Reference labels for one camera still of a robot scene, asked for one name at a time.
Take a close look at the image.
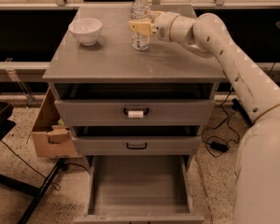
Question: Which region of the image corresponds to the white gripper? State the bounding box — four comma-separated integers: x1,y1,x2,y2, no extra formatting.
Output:
128,10,179,42

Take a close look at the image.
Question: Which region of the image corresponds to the clear plastic water bottle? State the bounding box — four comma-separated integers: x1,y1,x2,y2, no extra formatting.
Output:
131,0,150,50

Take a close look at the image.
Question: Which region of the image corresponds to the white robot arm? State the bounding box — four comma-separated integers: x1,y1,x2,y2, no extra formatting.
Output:
128,11,280,224

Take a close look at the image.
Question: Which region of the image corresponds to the grey drawer cabinet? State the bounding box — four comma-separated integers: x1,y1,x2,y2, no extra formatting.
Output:
42,4,227,224

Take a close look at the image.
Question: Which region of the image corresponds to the grey top drawer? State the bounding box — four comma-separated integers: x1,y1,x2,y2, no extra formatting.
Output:
55,100,215,126

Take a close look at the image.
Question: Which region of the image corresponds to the grey middle drawer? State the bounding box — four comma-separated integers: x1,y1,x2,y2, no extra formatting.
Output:
73,136,201,156

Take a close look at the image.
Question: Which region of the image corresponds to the grey open bottom drawer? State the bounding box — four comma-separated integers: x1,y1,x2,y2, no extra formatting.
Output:
74,156,203,224

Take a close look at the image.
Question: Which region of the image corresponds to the white ceramic bowl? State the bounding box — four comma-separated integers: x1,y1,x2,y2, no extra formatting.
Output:
68,18,103,46

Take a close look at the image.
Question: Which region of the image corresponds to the black stand leg right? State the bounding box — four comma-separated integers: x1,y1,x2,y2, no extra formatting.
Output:
231,98,253,127

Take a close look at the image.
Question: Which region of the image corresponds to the brown cardboard box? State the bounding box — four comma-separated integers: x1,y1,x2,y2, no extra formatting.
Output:
32,90,77,158

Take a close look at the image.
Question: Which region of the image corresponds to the black stand base left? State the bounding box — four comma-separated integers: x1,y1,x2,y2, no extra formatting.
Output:
0,158,65,224

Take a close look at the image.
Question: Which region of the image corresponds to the white tape on handle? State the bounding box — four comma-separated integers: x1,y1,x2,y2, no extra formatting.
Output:
128,110,144,119

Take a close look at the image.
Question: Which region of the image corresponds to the black power adapter cable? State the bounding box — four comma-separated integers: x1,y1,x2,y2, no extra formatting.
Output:
201,87,242,159

